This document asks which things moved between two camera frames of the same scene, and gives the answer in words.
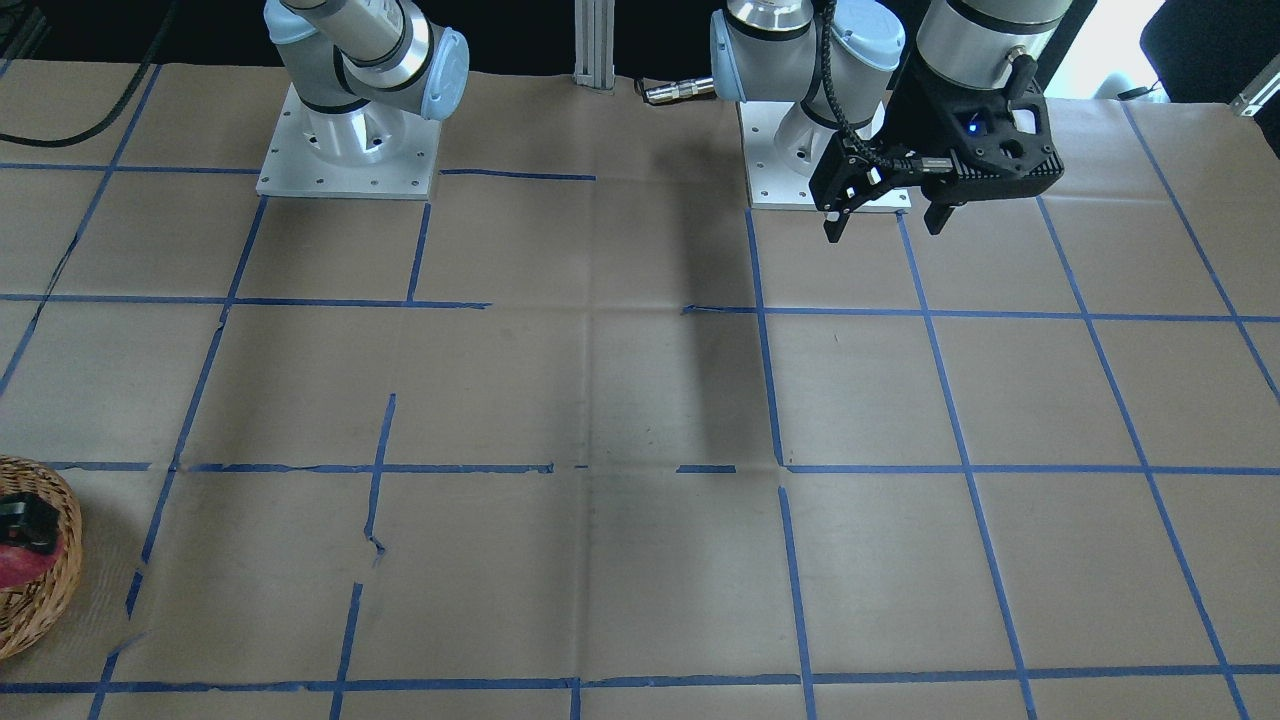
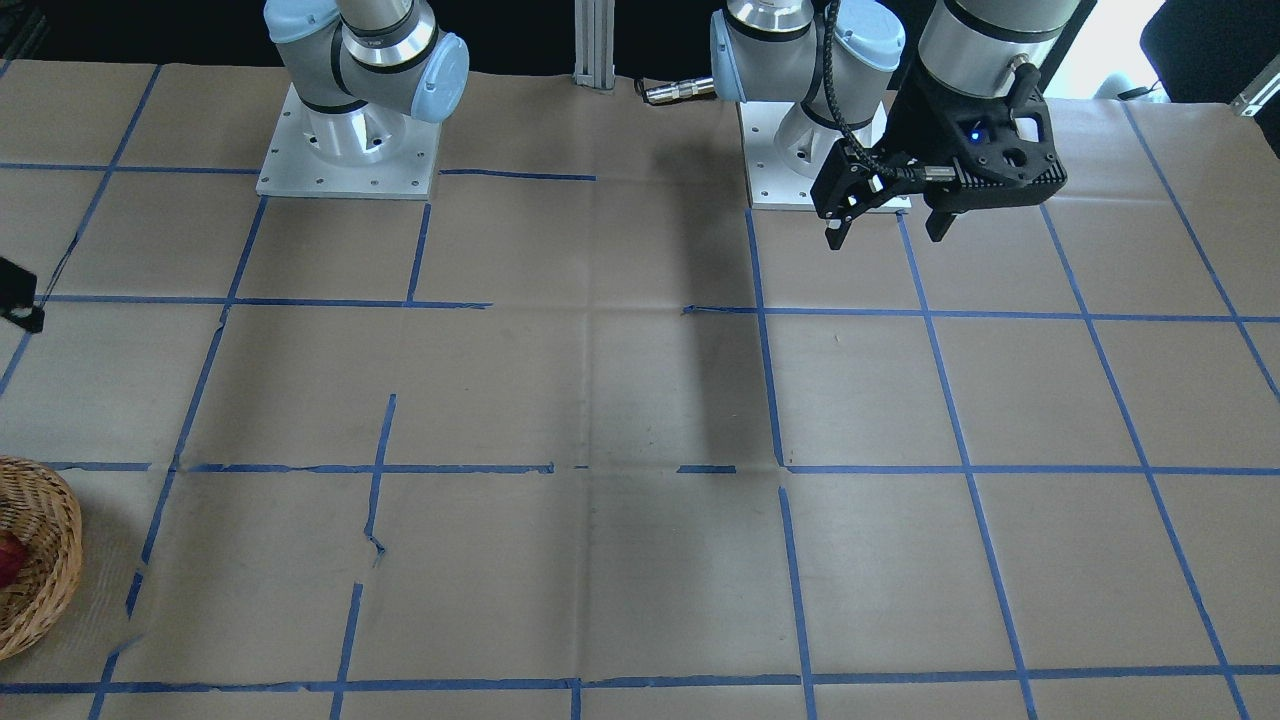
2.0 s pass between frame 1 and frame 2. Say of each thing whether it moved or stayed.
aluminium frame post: stayed
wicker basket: stayed
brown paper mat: stayed
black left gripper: stayed
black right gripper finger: moved
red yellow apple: moved
